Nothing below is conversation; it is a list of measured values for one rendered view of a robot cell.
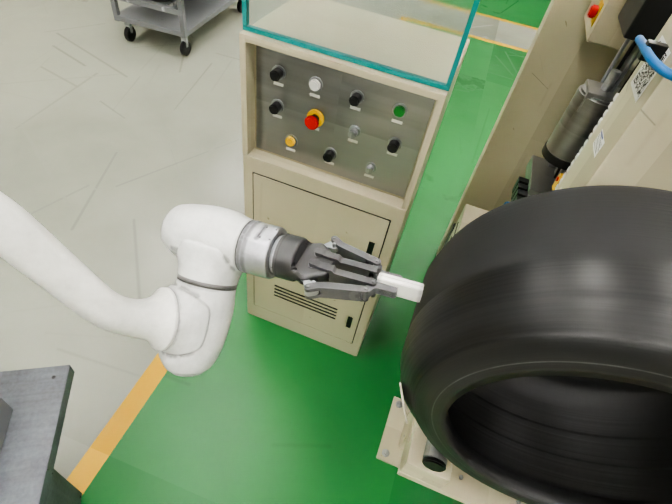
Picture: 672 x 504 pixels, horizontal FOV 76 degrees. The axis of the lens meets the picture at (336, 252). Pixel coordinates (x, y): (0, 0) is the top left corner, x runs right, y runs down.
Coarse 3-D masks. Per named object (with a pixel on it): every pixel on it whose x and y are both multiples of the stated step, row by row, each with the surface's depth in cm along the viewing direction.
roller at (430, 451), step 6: (426, 444) 83; (426, 450) 82; (432, 450) 81; (426, 456) 81; (432, 456) 81; (438, 456) 80; (426, 462) 81; (432, 462) 80; (438, 462) 80; (444, 462) 81; (432, 468) 82; (438, 468) 81; (444, 468) 81
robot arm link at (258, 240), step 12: (252, 228) 69; (264, 228) 70; (276, 228) 70; (240, 240) 69; (252, 240) 68; (264, 240) 68; (276, 240) 69; (240, 252) 68; (252, 252) 68; (264, 252) 68; (240, 264) 70; (252, 264) 69; (264, 264) 68; (264, 276) 70
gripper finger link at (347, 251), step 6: (336, 240) 72; (336, 246) 72; (342, 246) 71; (348, 246) 71; (336, 252) 73; (342, 252) 72; (348, 252) 71; (354, 252) 70; (360, 252) 70; (348, 258) 72; (354, 258) 71; (360, 258) 70; (366, 258) 69; (372, 258) 69; (378, 258) 69; (372, 264) 71; (378, 264) 69
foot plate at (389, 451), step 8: (400, 400) 183; (392, 408) 180; (400, 408) 181; (408, 408) 181; (392, 416) 178; (400, 416) 179; (392, 424) 176; (400, 424) 176; (384, 432) 173; (392, 432) 174; (400, 432) 174; (384, 440) 171; (392, 440) 172; (384, 448) 169; (392, 448) 170; (376, 456) 167; (384, 456) 167; (392, 456) 168; (400, 456) 168; (392, 464) 166
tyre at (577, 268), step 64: (576, 192) 58; (640, 192) 55; (448, 256) 68; (512, 256) 55; (576, 256) 50; (640, 256) 47; (448, 320) 56; (512, 320) 50; (576, 320) 46; (640, 320) 44; (448, 384) 59; (512, 384) 93; (576, 384) 90; (640, 384) 45; (448, 448) 71; (512, 448) 85; (576, 448) 84; (640, 448) 79
